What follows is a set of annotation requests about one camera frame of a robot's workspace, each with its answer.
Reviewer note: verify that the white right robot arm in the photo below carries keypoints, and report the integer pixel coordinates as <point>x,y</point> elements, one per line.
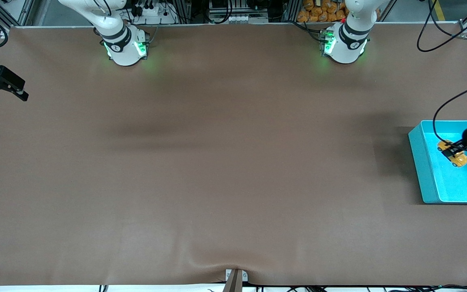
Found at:
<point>126,48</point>

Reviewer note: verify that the orange snack packets pile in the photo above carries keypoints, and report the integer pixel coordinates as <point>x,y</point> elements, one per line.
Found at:
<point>318,14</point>

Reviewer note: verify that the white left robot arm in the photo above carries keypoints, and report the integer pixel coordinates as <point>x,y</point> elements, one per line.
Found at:
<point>345,40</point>

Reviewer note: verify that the teal plastic bin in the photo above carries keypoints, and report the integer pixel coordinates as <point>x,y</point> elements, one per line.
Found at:
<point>448,186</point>

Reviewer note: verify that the yellow beetle toy car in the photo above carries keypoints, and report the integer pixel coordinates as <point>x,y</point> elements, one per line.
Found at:
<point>458,160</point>

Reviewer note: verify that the small metal bracket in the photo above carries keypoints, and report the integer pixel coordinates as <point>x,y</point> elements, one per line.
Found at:
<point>228,275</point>

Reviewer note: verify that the white power strip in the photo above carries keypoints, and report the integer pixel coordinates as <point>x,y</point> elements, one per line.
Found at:
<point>152,11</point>

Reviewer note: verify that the brown table mat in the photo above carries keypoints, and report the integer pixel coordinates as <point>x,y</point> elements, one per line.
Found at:
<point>233,182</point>

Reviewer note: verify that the white connector block row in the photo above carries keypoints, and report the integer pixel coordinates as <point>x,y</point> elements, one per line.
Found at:
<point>237,18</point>

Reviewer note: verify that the brown tapered bar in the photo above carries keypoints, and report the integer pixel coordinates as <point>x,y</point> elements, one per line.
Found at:
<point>233,284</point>

